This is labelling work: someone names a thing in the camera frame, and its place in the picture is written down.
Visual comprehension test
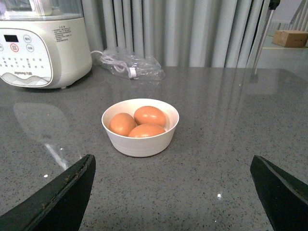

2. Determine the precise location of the white Joyoung soymilk maker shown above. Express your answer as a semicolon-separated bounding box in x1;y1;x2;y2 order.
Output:
0;0;92;89

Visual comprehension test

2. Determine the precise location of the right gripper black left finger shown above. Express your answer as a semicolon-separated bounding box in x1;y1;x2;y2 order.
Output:
0;154;96;231

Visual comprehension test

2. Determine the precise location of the white round bowl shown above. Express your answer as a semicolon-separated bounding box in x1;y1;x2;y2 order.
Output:
101;98;180;157

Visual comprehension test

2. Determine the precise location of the white power cable plug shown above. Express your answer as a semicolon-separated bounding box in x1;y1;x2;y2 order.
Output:
90;50;137;79

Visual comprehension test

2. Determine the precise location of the brown egg in bowl left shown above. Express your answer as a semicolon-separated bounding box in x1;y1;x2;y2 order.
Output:
109;113;136;136

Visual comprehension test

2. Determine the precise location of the brown egg in bowl front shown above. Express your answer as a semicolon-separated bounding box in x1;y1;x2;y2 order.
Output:
128;123;165;138

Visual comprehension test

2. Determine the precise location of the brown egg in bowl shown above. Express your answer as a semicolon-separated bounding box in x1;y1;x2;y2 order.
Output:
134;106;167;127
128;123;165;138
109;113;136;136

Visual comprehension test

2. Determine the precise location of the brown egg in bowl back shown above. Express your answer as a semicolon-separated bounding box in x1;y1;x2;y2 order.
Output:
134;106;167;127

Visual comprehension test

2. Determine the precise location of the cardboard box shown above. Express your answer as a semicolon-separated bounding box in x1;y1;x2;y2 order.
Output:
272;30;308;48

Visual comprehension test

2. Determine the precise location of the clear plastic bag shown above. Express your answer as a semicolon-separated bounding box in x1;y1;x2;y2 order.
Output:
96;47;165;81

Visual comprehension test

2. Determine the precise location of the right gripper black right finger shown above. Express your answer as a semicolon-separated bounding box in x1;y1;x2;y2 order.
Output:
250;155;308;231

